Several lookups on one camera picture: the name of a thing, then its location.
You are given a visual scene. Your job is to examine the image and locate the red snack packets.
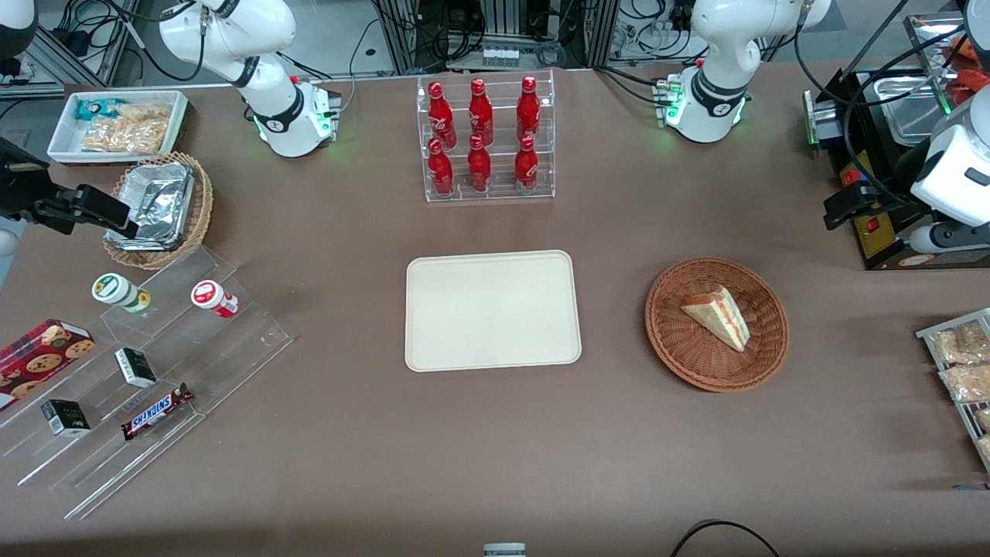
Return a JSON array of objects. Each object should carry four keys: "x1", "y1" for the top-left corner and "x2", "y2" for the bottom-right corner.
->
[{"x1": 945, "y1": 31, "x2": 990, "y2": 108}]

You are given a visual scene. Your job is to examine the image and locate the red cola bottle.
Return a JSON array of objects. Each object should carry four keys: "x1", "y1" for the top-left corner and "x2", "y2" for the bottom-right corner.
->
[
  {"x1": 467, "y1": 77, "x2": 495, "y2": 146},
  {"x1": 515, "y1": 74, "x2": 542, "y2": 142},
  {"x1": 426, "y1": 137, "x2": 456, "y2": 197},
  {"x1": 466, "y1": 133, "x2": 493, "y2": 193},
  {"x1": 427, "y1": 80, "x2": 458, "y2": 148},
  {"x1": 514, "y1": 135, "x2": 540, "y2": 195}
]

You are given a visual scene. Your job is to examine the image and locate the light wicker basket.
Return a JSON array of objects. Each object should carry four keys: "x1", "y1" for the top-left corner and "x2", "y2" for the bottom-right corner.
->
[{"x1": 102, "y1": 152, "x2": 214, "y2": 271}]

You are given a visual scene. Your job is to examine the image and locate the red lid yogurt cup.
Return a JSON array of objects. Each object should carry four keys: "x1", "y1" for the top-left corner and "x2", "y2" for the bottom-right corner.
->
[{"x1": 190, "y1": 279, "x2": 240, "y2": 320}]

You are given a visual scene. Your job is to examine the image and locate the clear bag of chips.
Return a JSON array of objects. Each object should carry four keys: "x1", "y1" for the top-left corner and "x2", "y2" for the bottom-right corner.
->
[
  {"x1": 80, "y1": 116, "x2": 168, "y2": 155},
  {"x1": 116, "y1": 104, "x2": 173, "y2": 131}
]

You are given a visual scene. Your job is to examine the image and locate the white rectangular plastic bin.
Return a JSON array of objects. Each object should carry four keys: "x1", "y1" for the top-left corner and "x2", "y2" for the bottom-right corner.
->
[{"x1": 47, "y1": 90, "x2": 191, "y2": 166}]

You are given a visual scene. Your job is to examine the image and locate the black loose cable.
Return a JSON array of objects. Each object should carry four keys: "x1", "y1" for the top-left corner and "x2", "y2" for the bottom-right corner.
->
[{"x1": 668, "y1": 519, "x2": 783, "y2": 557}]

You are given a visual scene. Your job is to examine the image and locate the stainless steel tray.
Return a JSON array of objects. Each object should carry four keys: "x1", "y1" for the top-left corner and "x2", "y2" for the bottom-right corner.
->
[{"x1": 903, "y1": 11, "x2": 990, "y2": 117}]

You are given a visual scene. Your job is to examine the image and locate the snickers chocolate bar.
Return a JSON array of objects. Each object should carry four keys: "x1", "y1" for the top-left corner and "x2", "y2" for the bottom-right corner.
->
[{"x1": 121, "y1": 383, "x2": 195, "y2": 442}]

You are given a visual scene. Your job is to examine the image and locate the clear acrylic bottle rack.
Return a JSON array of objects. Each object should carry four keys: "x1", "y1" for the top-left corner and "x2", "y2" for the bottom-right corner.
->
[{"x1": 415, "y1": 69, "x2": 557, "y2": 204}]

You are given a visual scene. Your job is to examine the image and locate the aluminium frame rack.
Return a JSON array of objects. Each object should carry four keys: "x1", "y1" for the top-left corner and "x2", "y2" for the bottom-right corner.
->
[{"x1": 370, "y1": 0, "x2": 621, "y2": 75}]

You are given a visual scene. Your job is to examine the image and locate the green lid yogurt cup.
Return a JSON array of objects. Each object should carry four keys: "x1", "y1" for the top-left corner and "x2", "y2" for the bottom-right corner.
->
[{"x1": 91, "y1": 272, "x2": 152, "y2": 315}]

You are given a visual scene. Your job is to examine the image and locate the red tartan cookie box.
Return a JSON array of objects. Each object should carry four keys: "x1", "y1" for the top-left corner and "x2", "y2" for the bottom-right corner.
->
[{"x1": 0, "y1": 318, "x2": 97, "y2": 412}]

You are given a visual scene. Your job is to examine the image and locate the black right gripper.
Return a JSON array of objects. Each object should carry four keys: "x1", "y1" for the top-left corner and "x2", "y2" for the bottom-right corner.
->
[{"x1": 0, "y1": 138, "x2": 142, "y2": 240}]

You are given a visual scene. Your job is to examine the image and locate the small black carton box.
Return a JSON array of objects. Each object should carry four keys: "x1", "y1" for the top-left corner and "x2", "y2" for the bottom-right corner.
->
[
  {"x1": 114, "y1": 347, "x2": 159, "y2": 389},
  {"x1": 40, "y1": 398, "x2": 92, "y2": 438}
]

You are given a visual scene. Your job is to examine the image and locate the tray of packaged snacks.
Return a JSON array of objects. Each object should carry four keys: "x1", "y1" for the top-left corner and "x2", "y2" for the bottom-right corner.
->
[{"x1": 916, "y1": 307, "x2": 990, "y2": 475}]

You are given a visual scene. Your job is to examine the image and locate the aluminium profile rail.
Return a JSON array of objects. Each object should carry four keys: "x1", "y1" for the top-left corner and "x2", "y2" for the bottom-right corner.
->
[{"x1": 0, "y1": 0, "x2": 142, "y2": 98}]

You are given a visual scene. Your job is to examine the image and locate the triangular sandwich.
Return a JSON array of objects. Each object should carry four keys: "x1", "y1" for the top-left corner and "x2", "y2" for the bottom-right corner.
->
[{"x1": 680, "y1": 285, "x2": 752, "y2": 354}]

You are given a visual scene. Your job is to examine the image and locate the stack of foil trays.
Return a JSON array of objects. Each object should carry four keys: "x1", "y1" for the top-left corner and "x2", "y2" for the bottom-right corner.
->
[{"x1": 105, "y1": 161, "x2": 195, "y2": 251}]

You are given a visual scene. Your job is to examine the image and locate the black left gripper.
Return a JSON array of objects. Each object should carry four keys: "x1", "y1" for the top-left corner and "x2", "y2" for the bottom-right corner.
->
[{"x1": 822, "y1": 140, "x2": 941, "y2": 231}]

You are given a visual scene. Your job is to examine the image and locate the beige serving tray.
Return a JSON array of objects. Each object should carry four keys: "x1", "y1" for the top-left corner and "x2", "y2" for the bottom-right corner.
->
[{"x1": 404, "y1": 248, "x2": 583, "y2": 374}]

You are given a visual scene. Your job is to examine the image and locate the clear acrylic stepped shelf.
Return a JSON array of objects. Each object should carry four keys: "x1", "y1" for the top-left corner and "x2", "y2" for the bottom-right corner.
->
[{"x1": 0, "y1": 245, "x2": 294, "y2": 521}]

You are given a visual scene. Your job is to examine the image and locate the brown round wicker basket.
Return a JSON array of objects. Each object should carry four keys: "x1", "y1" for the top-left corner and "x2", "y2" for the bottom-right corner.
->
[{"x1": 644, "y1": 256, "x2": 790, "y2": 394}]

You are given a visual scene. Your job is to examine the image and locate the black countertop appliance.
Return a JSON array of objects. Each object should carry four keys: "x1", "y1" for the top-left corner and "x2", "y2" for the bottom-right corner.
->
[{"x1": 803, "y1": 66, "x2": 990, "y2": 272}]

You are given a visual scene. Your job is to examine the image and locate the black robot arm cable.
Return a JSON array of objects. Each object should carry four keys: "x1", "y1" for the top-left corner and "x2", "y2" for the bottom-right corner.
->
[
  {"x1": 795, "y1": 22, "x2": 977, "y2": 211},
  {"x1": 101, "y1": 0, "x2": 208, "y2": 84}
]

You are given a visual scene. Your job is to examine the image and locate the teal snack packet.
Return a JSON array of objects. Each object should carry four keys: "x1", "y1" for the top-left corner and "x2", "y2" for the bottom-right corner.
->
[{"x1": 74, "y1": 97, "x2": 125, "y2": 122}]

